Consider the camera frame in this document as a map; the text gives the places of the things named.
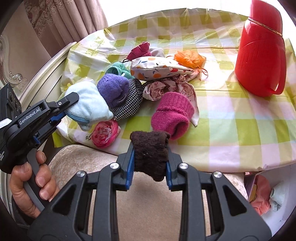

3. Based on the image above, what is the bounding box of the pink curtain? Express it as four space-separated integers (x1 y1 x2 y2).
24 0 108 56

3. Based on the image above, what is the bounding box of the white purple storage box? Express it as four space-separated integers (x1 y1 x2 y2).
244 162 296 236

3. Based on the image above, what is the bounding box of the green checkered plastic tablecloth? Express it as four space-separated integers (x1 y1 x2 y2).
60 9 295 173

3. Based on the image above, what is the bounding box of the pink cartoon cloth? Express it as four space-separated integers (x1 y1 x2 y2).
249 175 271 216

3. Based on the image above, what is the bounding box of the person's left hand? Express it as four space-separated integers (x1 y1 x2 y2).
9 151 59 219

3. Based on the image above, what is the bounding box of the light blue fluffy towel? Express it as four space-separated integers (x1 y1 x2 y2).
269 181 286 212

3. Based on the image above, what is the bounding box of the dark brown towel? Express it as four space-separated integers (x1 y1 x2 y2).
130 131 170 182

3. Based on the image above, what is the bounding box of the white dotted fabric pouch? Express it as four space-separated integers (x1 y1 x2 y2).
130 56 194 81

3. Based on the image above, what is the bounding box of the purple knit glove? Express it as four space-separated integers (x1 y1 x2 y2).
97 74 129 108

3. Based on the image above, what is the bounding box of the light blue zip pouch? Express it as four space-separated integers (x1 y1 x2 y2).
65 80 113 131

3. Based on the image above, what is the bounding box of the teal green cloth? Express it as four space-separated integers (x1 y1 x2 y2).
105 62 133 79

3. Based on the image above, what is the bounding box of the black white gingham pouch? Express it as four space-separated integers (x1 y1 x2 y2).
111 78 144 121

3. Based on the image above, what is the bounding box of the pink round coin purse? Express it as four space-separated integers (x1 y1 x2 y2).
86 120 121 148

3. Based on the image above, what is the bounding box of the cream cabinet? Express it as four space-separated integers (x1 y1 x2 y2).
0 34 78 209

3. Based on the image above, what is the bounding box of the red plastic thermos jug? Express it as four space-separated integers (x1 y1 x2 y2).
234 1 287 97

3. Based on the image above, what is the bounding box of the red white floral cloth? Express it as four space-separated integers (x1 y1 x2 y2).
142 74 200 127

